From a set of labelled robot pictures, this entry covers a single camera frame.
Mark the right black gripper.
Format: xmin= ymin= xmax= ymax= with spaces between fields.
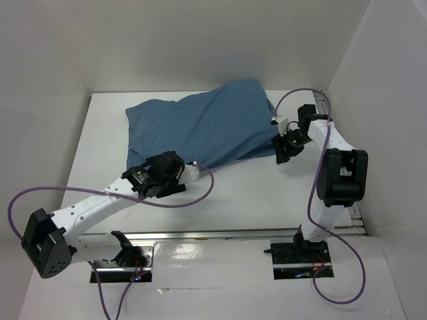
xmin=271 ymin=128 xmax=312 ymax=165

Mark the blue pillowcase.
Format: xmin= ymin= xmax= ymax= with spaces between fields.
xmin=125 ymin=80 xmax=277 ymax=169

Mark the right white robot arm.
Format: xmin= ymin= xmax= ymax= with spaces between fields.
xmin=271 ymin=104 xmax=368 ymax=263

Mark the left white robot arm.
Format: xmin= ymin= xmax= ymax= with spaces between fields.
xmin=21 ymin=151 xmax=199 ymax=279

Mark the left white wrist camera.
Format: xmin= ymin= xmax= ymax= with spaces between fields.
xmin=180 ymin=161 xmax=200 ymax=184

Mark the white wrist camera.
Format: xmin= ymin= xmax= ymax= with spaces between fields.
xmin=180 ymin=161 xmax=200 ymax=184
xmin=271 ymin=115 xmax=290 ymax=137

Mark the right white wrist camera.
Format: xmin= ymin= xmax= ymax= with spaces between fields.
xmin=271 ymin=115 xmax=290 ymax=137

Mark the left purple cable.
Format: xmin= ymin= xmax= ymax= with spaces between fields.
xmin=7 ymin=162 xmax=215 ymax=320

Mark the purple cable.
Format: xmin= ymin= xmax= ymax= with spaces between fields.
xmin=7 ymin=162 xmax=215 ymax=320
xmin=273 ymin=87 xmax=368 ymax=304

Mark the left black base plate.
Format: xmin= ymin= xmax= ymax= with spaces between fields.
xmin=91 ymin=241 xmax=155 ymax=283

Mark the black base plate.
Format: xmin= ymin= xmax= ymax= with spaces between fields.
xmin=264 ymin=243 xmax=334 ymax=280
xmin=91 ymin=241 xmax=155 ymax=283

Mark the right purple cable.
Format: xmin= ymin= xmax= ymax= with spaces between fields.
xmin=273 ymin=87 xmax=368 ymax=304

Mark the aluminium side rail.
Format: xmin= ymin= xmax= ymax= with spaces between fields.
xmin=313 ymin=93 xmax=364 ymax=229

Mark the aluminium front rail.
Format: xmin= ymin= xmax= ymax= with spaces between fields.
xmin=79 ymin=226 xmax=366 ymax=243

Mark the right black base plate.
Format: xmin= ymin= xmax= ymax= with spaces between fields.
xmin=264 ymin=243 xmax=334 ymax=280

